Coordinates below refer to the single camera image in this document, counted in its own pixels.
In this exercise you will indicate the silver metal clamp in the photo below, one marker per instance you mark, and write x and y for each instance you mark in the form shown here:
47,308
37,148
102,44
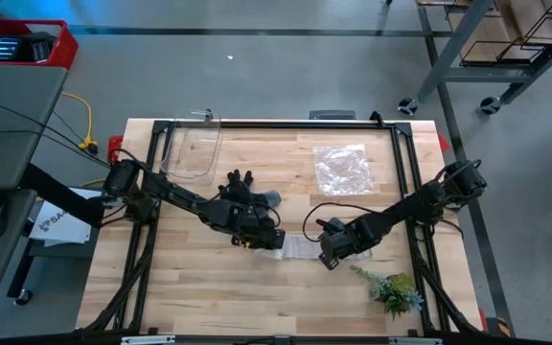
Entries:
206,115

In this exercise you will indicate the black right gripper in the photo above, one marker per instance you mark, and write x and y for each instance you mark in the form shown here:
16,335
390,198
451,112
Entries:
348,237

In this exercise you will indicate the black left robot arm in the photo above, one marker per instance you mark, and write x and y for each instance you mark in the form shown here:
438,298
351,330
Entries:
180,196

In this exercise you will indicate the white printed paper sheet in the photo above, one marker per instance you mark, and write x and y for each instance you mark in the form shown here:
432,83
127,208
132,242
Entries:
60,225

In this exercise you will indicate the black work glove grey cuff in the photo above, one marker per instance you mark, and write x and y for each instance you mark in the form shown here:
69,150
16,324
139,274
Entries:
240,184

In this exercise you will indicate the clear plastic tray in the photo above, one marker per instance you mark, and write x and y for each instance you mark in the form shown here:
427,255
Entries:
194,148

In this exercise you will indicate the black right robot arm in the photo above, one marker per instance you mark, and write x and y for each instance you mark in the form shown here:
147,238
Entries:
400,211

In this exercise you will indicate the red plastic crate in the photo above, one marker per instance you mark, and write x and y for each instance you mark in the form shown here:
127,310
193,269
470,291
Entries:
67,48

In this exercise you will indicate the black yellow striped block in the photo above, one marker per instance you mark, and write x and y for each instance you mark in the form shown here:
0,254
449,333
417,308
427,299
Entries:
499,327

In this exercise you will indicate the white elastic bandage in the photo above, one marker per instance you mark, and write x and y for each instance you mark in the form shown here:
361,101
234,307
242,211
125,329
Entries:
305,246

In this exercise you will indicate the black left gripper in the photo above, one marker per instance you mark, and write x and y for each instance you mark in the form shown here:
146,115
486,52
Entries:
242,220

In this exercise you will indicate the grey metal wood-top workbench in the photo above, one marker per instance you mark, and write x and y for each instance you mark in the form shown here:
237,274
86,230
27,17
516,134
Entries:
455,45

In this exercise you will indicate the silver frame bracket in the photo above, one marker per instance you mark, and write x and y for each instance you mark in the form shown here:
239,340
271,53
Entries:
146,340
415,341

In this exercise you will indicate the red clamp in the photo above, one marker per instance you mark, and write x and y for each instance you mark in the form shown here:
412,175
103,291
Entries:
443,143
114,146

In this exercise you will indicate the small artificial green plant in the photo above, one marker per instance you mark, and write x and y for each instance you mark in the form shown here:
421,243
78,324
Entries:
396,292

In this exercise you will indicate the clear plastic bag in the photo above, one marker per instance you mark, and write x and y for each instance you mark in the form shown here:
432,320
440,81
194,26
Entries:
343,170

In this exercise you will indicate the black desk support beam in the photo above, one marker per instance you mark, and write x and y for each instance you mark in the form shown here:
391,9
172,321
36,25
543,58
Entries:
51,189

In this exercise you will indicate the black box device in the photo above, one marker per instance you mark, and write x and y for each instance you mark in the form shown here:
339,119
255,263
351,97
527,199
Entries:
39,48

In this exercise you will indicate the grey desk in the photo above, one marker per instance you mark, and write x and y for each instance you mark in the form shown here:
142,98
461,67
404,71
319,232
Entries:
12,105

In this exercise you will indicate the black caster wheel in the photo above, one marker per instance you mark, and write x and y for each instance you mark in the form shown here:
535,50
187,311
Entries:
490,105
407,106
23,297

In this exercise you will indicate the black device silver slats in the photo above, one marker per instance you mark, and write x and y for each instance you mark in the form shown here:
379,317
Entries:
3,49

